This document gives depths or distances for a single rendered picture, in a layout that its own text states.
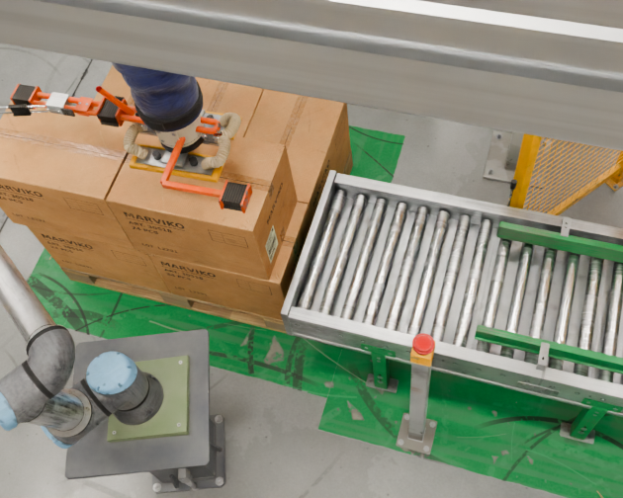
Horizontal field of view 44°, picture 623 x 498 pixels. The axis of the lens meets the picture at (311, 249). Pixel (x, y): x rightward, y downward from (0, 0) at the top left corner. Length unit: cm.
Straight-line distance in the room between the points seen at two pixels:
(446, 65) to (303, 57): 5
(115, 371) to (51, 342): 57
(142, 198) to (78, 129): 46
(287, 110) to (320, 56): 335
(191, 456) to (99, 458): 32
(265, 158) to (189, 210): 36
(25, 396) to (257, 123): 196
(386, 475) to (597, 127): 316
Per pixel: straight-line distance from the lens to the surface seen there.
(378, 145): 412
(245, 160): 297
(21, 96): 302
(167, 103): 252
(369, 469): 339
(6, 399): 203
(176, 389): 277
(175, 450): 274
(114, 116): 282
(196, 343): 285
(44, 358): 202
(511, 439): 346
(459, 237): 319
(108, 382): 256
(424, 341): 245
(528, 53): 24
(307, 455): 343
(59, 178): 315
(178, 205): 291
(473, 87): 26
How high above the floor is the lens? 331
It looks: 60 degrees down
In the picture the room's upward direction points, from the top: 12 degrees counter-clockwise
